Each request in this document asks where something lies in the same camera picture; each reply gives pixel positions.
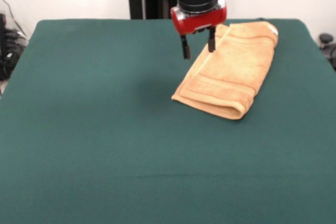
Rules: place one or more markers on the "tan terry towel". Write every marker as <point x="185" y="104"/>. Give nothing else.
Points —
<point x="236" y="72"/>

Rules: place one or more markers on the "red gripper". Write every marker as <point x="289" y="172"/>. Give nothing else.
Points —
<point x="199" y="23"/>

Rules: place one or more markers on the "dark green table cloth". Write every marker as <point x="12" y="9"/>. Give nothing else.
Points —
<point x="131" y="142"/>

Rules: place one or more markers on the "grey swivel chair base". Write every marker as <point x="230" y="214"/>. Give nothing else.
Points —
<point x="326" y="39"/>

